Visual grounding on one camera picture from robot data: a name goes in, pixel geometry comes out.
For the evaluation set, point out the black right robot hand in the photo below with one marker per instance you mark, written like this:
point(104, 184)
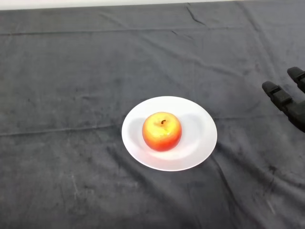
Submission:
point(295, 109)

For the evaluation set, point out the red yellow apple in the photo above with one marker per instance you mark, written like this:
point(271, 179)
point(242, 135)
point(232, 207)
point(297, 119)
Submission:
point(162, 131)

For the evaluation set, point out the white round plate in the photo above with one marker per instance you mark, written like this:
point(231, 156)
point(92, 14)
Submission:
point(197, 133)

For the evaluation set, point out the black cloth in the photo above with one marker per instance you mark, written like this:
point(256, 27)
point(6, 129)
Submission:
point(152, 59)

